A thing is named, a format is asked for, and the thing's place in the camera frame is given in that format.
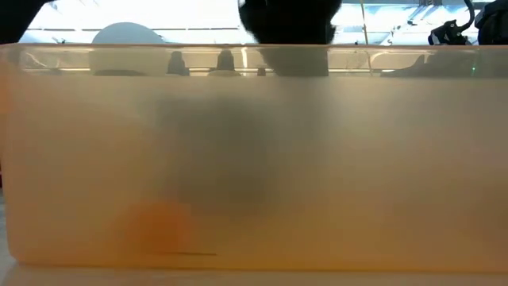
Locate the large blue food colouring bottle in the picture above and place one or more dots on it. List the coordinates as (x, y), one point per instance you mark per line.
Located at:
(178, 65)

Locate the orange translucent plastic tray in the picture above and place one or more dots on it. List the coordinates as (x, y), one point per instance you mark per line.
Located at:
(357, 159)

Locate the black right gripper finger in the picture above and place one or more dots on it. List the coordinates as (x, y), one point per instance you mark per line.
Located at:
(414, 68)

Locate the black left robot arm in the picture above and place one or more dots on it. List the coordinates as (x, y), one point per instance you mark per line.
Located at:
(20, 16)

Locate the white globe table lamp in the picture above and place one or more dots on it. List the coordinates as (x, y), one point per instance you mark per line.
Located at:
(127, 39)

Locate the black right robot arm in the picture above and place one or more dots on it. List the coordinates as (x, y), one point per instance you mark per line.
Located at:
(494, 24)

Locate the large black food colouring bottle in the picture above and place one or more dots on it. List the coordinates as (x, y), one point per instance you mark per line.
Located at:
(225, 61)

